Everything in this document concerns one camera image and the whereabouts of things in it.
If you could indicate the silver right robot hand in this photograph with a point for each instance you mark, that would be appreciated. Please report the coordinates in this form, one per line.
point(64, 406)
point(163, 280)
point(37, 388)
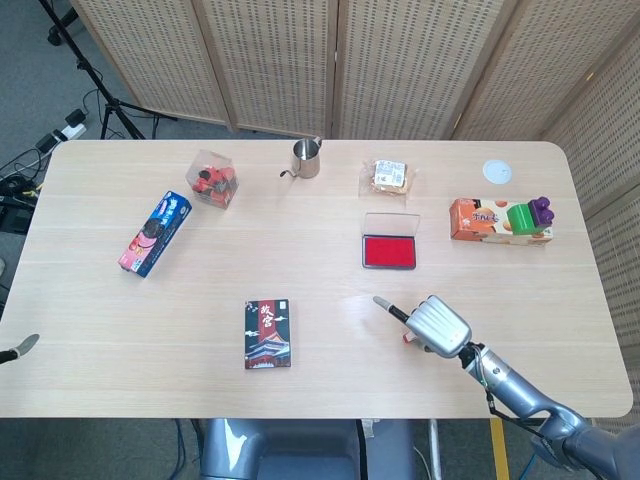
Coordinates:
point(440, 325)

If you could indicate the red and white stamp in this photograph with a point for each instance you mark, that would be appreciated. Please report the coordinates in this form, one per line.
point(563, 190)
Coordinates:
point(407, 339)

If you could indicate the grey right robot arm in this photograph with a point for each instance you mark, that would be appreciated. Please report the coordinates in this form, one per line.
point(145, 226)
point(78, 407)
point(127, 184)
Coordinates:
point(525, 395)

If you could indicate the red ink pad clear lid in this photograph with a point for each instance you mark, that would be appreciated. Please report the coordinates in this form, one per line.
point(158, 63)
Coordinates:
point(389, 252)

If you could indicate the orange snack box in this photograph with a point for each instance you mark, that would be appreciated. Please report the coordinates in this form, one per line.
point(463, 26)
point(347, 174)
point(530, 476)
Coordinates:
point(480, 220)

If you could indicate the green toy block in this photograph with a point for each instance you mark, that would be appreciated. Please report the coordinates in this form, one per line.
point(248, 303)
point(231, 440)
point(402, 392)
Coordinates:
point(522, 219)

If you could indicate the purple toy block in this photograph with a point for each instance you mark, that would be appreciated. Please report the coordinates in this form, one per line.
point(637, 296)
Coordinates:
point(542, 212)

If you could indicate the bread in clear wrapper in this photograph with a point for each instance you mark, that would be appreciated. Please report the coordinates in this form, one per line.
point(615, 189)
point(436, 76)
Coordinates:
point(387, 177)

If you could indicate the white round lid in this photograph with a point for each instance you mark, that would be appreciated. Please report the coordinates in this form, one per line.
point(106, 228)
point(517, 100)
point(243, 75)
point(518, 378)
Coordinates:
point(497, 171)

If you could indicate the dark palace print box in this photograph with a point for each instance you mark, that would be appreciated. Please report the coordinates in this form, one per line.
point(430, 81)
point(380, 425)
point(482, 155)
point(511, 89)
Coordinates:
point(267, 335)

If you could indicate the grey robot torso base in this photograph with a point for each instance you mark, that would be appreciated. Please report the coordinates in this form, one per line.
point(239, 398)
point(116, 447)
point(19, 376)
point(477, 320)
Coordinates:
point(300, 450)

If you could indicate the steel long-spout pitcher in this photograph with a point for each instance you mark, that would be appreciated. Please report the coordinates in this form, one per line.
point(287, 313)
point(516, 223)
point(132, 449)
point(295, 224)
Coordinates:
point(306, 160)

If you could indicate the wood rattan folding screen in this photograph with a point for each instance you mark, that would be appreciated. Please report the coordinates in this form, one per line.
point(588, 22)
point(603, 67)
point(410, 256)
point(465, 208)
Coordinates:
point(280, 65)
point(610, 175)

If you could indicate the clear box of snacks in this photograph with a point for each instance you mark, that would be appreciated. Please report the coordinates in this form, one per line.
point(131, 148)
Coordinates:
point(214, 181)

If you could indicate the blue cookie box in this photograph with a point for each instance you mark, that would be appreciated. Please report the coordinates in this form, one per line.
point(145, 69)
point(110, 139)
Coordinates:
point(155, 232)

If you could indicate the black tripod stand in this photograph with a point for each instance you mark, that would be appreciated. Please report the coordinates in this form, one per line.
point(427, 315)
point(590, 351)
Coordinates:
point(107, 100)

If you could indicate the white power strip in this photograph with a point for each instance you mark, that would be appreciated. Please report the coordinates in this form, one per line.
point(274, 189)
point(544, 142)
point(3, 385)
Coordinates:
point(70, 133)

